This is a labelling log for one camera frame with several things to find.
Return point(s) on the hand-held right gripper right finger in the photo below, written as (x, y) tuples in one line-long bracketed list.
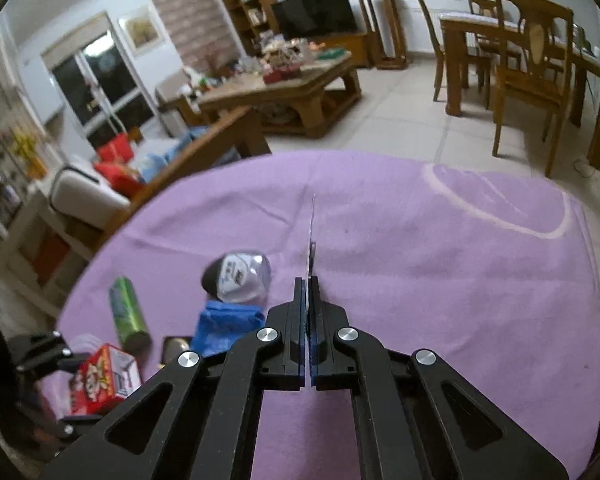
[(325, 350)]

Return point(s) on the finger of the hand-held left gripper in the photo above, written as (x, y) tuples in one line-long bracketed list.
[(70, 427), (40, 350)]

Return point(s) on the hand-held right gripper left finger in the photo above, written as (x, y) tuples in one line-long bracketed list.
[(297, 340)]

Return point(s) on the red printed carton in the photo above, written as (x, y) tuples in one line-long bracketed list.
[(102, 380)]

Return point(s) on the blue packet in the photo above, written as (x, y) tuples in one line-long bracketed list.
[(225, 327)]

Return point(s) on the grey white snack pouch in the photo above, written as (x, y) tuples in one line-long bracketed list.
[(237, 275)]

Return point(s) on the thin white card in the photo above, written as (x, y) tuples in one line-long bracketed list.
[(312, 250)]

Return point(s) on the green can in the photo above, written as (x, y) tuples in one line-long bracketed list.
[(127, 310)]

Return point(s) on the white shelf unit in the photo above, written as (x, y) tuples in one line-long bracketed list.
[(35, 260)]

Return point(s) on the purple tablecloth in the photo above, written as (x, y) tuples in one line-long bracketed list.
[(405, 285)]

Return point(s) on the white sofa cushion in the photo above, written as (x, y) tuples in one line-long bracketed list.
[(85, 192)]

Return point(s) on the red cushion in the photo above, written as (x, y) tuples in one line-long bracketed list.
[(115, 147), (120, 177)]

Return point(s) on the yellow artificial flowers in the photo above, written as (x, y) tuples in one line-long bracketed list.
[(27, 152)]

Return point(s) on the blue cloth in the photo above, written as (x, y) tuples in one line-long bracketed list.
[(160, 157)]

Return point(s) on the wooden coffee table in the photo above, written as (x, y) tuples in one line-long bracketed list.
[(290, 95)]

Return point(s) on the red tray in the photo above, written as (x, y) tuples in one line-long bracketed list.
[(280, 76)]

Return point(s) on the large dark window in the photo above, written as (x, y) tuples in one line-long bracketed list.
[(100, 90)]

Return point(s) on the beige wooden armchair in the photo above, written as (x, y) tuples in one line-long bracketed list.
[(175, 95)]

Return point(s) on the green tray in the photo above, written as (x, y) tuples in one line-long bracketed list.
[(330, 53)]

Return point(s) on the wooden television cabinet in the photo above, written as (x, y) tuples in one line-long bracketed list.
[(347, 47)]

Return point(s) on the beige roman blind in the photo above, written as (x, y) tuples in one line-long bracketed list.
[(195, 25), (75, 40)]

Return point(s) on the tall wooden plant stand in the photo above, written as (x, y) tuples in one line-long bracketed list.
[(380, 25)]

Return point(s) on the black flat television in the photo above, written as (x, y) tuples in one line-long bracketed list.
[(315, 10)]

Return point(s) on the framed sunflower painting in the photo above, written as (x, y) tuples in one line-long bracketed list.
[(140, 32)]

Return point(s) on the wooden bookshelf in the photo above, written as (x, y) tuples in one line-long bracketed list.
[(247, 10)]

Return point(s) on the wooden dining chair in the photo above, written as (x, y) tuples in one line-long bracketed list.
[(482, 7), (535, 45), (430, 30)]

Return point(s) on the wooden dining table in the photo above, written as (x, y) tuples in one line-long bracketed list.
[(510, 25)]

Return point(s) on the metal kettle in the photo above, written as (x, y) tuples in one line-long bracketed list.
[(582, 37)]

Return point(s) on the wooden frame sofa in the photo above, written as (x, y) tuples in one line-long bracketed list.
[(205, 150)]

